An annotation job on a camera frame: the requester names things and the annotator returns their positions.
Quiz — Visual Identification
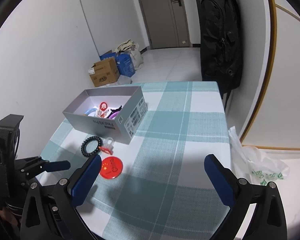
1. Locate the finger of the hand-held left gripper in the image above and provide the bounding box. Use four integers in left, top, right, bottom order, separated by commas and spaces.
17, 156, 71, 180

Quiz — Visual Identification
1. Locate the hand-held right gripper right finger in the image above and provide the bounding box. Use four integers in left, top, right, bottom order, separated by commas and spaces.
204, 154, 288, 240

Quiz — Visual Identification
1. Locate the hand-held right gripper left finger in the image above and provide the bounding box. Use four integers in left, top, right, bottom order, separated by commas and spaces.
20, 154, 103, 240

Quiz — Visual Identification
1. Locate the red round badge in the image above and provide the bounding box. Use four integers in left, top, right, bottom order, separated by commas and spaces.
100, 156, 124, 179

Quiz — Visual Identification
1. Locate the black bead bracelet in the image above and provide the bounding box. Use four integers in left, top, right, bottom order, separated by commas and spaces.
81, 136, 102, 158

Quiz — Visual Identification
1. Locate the clear red hair clip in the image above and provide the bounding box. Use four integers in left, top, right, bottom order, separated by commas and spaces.
101, 137, 115, 153

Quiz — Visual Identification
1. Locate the blue ring bracelet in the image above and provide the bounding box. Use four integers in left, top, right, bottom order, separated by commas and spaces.
84, 107, 99, 117

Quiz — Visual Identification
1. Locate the grey cardboard box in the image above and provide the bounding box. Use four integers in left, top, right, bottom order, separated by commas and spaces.
62, 85, 147, 145

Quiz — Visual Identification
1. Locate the person's left hand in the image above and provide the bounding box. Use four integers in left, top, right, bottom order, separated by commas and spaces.
0, 205, 18, 230

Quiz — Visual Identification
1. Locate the white plastic bag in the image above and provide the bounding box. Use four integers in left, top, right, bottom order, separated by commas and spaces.
227, 126, 290, 188

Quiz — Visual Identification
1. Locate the teal checked tablecloth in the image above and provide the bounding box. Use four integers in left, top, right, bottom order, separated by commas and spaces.
36, 81, 237, 240

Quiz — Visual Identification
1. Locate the brown cardboard box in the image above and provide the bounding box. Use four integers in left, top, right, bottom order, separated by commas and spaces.
87, 57, 120, 87

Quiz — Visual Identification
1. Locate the grey parcel bag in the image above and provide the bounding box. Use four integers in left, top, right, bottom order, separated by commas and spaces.
116, 75, 133, 85

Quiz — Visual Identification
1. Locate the blue cardboard box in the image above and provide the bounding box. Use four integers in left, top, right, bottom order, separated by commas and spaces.
99, 51, 136, 77

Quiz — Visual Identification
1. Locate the white tote bag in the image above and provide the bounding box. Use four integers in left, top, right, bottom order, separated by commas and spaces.
115, 39, 143, 70

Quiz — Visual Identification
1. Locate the black backpack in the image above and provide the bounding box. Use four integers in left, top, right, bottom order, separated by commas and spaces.
199, 0, 243, 100

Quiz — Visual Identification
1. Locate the grey door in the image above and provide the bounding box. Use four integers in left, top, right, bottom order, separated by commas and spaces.
134, 0, 192, 50

